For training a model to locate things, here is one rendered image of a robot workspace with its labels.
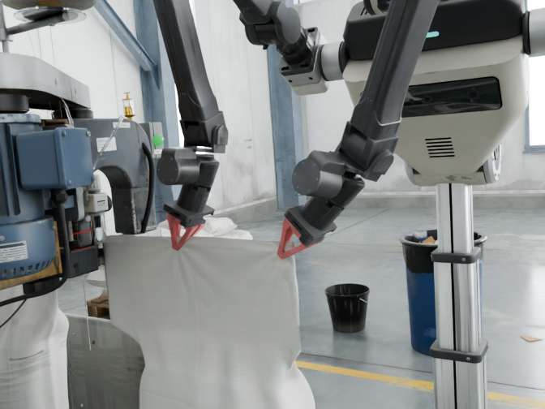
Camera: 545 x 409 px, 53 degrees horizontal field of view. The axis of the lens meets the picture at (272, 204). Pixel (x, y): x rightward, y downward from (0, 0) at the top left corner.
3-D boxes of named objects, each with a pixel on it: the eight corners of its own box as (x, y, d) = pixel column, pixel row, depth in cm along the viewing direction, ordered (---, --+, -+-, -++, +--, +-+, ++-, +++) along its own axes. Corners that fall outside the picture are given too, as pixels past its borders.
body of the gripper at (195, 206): (160, 211, 108) (170, 176, 106) (188, 204, 117) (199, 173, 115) (186, 225, 106) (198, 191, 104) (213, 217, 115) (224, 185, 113)
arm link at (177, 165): (229, 125, 106) (196, 122, 111) (189, 120, 97) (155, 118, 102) (225, 186, 108) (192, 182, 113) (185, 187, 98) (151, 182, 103)
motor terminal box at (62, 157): (99, 198, 90) (91, 128, 89) (71, 206, 80) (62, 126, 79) (51, 201, 92) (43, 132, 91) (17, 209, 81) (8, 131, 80)
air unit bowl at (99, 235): (110, 242, 116) (107, 213, 115) (99, 244, 113) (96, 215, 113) (100, 241, 118) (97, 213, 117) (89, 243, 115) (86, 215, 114)
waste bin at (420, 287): (496, 335, 331) (494, 229, 324) (481, 368, 288) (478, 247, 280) (417, 326, 356) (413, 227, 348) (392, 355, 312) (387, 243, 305)
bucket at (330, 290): (378, 322, 368) (376, 285, 365) (362, 337, 343) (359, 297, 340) (337, 318, 383) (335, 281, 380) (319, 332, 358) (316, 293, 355)
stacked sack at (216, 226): (241, 231, 483) (239, 214, 481) (211, 241, 446) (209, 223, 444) (182, 230, 517) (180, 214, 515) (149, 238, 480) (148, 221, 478)
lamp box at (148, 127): (165, 157, 139) (161, 122, 138) (152, 158, 135) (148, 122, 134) (143, 159, 143) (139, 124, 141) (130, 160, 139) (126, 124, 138)
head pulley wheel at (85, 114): (102, 120, 126) (101, 109, 125) (70, 121, 118) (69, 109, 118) (75, 123, 130) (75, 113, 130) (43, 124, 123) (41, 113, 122)
